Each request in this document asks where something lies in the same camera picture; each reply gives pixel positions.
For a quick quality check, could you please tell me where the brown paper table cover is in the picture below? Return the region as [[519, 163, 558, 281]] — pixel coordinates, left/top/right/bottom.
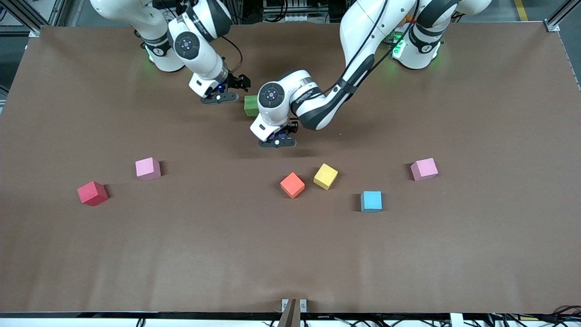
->
[[0, 22, 581, 314]]

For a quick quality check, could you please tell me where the aluminium frame profile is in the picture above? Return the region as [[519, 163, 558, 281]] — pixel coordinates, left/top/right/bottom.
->
[[0, 0, 69, 37], [545, 0, 581, 32]]

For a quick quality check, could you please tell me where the orange foam cube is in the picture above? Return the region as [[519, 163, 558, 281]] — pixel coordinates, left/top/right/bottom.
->
[[280, 172, 305, 199]]

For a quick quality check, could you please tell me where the small metal bracket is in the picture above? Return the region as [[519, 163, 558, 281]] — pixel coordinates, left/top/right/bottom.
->
[[281, 298, 308, 313]]

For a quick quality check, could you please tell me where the yellow foam cube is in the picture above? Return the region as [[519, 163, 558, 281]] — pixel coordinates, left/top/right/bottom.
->
[[313, 163, 339, 191]]

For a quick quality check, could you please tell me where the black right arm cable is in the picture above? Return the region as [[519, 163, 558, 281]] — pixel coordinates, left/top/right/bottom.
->
[[222, 35, 244, 76]]

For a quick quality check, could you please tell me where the grey equipment rack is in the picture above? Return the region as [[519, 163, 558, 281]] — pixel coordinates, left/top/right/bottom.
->
[[262, 0, 319, 23]]

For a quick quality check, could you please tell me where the brown pointed strip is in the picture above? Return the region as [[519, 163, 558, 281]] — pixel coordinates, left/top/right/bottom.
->
[[278, 298, 298, 327]]

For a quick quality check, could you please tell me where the light blue foam cube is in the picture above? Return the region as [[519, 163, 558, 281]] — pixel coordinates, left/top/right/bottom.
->
[[360, 191, 383, 213]]

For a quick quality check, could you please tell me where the black cable bundle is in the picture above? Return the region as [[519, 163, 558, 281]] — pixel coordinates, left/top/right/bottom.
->
[[488, 307, 581, 327]]

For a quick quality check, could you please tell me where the pink foam cube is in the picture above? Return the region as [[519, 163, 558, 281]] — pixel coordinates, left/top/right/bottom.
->
[[135, 157, 162, 182], [410, 158, 439, 182]]

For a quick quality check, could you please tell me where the red foam cube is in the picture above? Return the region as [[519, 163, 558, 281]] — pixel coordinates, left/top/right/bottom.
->
[[77, 181, 108, 207]]

